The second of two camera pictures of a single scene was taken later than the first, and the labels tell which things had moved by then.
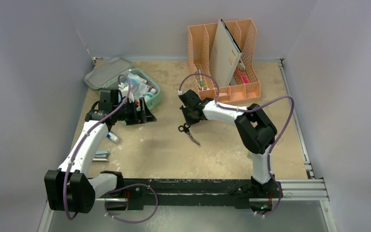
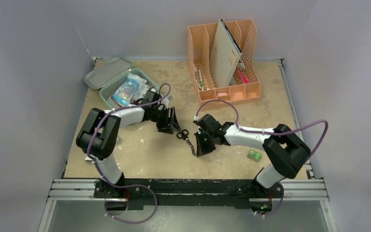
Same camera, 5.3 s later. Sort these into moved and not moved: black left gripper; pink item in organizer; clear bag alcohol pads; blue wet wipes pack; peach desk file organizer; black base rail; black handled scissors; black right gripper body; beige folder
Moved: blue wet wipes pack; black right gripper body; black left gripper; black handled scissors
Not moved: pink item in organizer; peach desk file organizer; clear bag alcohol pads; beige folder; black base rail
